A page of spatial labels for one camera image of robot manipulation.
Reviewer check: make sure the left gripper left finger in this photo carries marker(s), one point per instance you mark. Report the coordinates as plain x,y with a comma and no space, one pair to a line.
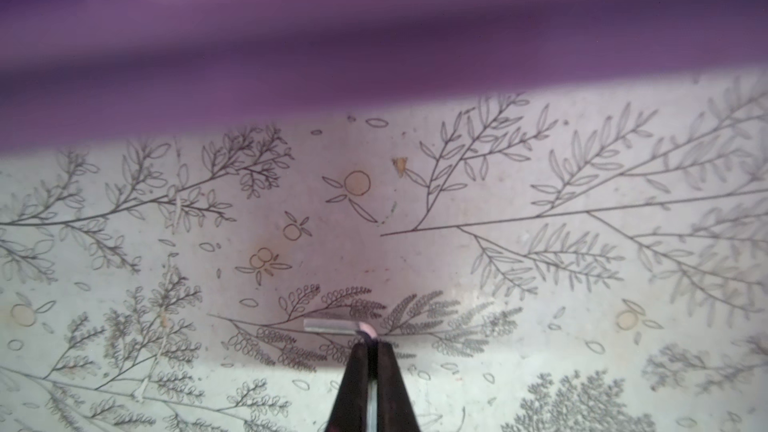
349,411

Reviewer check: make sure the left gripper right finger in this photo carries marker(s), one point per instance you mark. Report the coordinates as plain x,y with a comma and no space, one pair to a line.
394,409

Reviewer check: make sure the small metal bit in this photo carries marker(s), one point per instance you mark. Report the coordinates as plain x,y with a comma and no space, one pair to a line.
340,327

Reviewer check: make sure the purple plastic tool box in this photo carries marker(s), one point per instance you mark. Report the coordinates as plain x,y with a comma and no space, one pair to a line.
74,70

